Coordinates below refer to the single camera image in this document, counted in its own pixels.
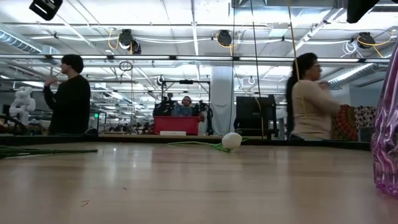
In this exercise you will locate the overhead light bar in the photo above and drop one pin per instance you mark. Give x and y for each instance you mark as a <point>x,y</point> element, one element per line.
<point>186,57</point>

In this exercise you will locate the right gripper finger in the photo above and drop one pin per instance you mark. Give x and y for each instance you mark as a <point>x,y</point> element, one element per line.
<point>357,9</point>

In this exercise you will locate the black frame stand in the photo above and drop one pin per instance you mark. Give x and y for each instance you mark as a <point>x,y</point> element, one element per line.
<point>186,81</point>

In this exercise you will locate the dotted patterned cloth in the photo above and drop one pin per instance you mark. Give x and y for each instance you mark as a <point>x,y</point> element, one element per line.
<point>365,116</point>

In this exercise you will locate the purple glass vase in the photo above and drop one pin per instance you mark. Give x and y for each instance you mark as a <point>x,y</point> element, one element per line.
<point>387,140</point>

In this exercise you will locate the white label box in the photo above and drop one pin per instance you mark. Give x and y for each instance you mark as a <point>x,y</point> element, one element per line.
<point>172,133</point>

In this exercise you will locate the red plastic bin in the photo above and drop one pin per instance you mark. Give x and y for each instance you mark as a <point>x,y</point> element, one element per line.
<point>176,124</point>

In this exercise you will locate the orange patterned tapestry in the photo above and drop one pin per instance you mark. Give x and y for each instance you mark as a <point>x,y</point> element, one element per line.
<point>345,124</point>

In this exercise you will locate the person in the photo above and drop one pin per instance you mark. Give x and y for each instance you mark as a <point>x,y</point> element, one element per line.
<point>186,109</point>
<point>71,102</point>
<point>311,109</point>

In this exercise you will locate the white artificial tulip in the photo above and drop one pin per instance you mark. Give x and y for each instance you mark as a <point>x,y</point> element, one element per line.
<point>231,140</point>

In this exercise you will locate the green flower stems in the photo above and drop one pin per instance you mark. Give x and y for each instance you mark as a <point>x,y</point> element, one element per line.
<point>46,151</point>

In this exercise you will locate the white pillar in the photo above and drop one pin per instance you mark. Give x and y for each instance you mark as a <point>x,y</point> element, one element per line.
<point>222,99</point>

